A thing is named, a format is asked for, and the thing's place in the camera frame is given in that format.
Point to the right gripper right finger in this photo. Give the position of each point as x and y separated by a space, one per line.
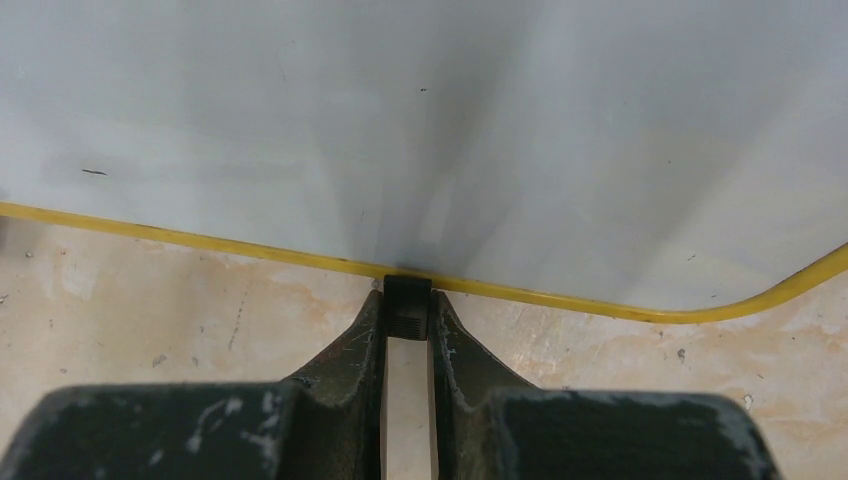
491 423

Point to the yellow framed whiteboard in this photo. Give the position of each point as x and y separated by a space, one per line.
667 161

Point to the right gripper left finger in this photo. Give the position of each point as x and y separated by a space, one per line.
321 422

